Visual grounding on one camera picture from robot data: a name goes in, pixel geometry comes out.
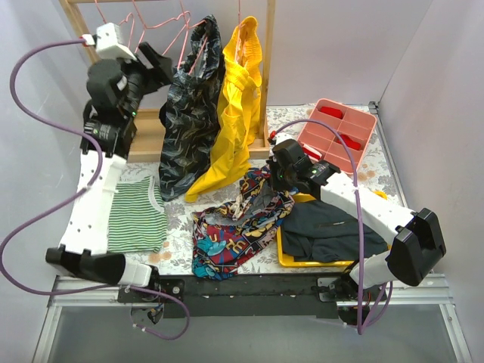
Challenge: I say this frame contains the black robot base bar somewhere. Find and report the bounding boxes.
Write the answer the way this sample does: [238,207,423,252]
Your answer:
[155,272,356,318]

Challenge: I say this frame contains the colourful comic print shorts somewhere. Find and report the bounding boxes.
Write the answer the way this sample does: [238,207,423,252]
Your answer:
[191,166,295,281]

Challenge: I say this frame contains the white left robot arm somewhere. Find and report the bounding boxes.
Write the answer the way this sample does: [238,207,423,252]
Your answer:
[45,42,173,303]

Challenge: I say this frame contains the red white cloth lower compartment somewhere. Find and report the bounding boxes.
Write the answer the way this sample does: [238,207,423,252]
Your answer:
[302,145,323,162]

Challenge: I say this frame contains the dark navy garment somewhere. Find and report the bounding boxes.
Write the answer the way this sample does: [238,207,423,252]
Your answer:
[281,200,390,262]

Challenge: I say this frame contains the pink wire hanger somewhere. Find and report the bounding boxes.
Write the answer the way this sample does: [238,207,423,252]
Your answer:
[131,1,191,69]
[94,1,138,55]

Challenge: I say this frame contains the yellow shorts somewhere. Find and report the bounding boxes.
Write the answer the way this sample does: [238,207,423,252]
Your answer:
[185,16,262,203]

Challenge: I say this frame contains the red cloth middle compartment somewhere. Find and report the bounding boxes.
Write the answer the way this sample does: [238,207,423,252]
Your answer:
[335,134,361,150]

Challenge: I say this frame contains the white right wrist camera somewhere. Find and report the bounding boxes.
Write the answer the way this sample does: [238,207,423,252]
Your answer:
[268,131,293,146]

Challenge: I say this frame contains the green striped shirt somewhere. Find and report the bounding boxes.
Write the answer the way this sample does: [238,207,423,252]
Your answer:
[107,176,168,253]

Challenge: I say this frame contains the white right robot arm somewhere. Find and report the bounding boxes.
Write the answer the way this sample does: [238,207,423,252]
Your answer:
[268,138,446,301]

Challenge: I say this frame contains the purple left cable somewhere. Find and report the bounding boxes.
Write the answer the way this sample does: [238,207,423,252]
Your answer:
[0,39,105,296]

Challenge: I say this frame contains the floral table cloth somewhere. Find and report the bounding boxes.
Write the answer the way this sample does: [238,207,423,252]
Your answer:
[119,104,406,275]

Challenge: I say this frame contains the pink hanger with dark shorts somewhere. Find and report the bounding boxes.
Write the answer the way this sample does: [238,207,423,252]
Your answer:
[177,0,213,76]

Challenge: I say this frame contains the wooden clothes rack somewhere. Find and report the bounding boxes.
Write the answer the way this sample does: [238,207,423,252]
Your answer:
[60,1,276,163]

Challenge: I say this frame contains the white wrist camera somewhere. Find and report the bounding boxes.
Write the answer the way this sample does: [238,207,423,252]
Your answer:
[268,131,293,146]
[80,23,137,61]

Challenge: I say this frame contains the red cloth upper compartment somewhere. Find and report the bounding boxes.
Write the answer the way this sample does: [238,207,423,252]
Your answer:
[319,106,343,119]

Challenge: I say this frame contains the pink divided organiser box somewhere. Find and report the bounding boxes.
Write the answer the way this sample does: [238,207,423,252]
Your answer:
[297,98,377,175]

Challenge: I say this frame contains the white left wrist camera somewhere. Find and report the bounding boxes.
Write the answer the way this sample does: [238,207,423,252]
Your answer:
[80,23,137,61]

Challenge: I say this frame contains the pink hanger with yellow shorts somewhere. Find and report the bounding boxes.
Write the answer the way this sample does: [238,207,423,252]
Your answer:
[234,0,243,66]

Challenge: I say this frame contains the dark leaf print shorts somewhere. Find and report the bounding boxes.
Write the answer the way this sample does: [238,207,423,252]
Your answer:
[159,15,225,201]

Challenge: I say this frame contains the yellow plastic tray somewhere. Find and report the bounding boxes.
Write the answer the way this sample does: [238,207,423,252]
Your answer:
[276,191,398,268]

